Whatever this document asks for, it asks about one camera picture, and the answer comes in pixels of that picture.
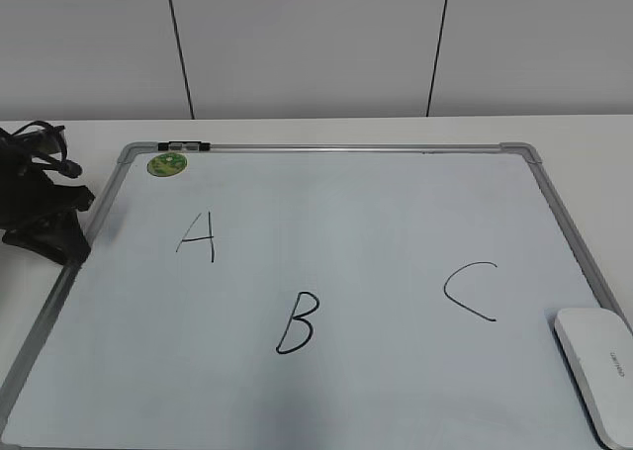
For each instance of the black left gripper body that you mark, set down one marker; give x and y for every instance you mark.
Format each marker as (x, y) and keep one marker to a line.
(38, 214)

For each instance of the white rectangular board eraser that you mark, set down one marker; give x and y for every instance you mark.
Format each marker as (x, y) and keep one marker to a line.
(598, 346)

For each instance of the green round magnet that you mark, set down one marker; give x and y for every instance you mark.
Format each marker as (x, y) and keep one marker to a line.
(166, 165)

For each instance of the black and silver marker clip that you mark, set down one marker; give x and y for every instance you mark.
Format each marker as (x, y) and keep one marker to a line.
(195, 146)

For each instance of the white board with grey frame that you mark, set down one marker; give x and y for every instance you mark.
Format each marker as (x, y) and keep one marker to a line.
(314, 297)

